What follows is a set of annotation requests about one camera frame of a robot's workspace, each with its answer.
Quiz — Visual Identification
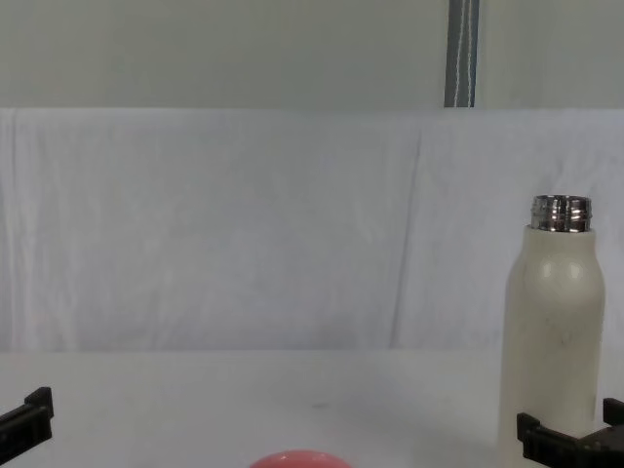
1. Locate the cream vacuum bottle steel neck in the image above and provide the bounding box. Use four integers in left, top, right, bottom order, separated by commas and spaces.
496, 194, 607, 468

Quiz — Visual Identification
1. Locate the white table cloth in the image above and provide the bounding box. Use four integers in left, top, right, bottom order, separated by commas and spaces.
0, 347, 624, 468

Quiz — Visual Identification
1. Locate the pink cup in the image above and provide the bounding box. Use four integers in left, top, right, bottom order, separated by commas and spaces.
249, 448, 354, 468

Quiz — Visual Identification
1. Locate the white wrinkled curtain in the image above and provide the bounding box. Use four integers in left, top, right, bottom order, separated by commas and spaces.
0, 105, 624, 354

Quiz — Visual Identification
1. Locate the pale plain curtain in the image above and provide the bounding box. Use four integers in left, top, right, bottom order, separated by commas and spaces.
473, 0, 624, 111

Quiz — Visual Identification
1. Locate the grey striped post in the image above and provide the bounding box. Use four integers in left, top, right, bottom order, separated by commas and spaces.
443, 0, 481, 109

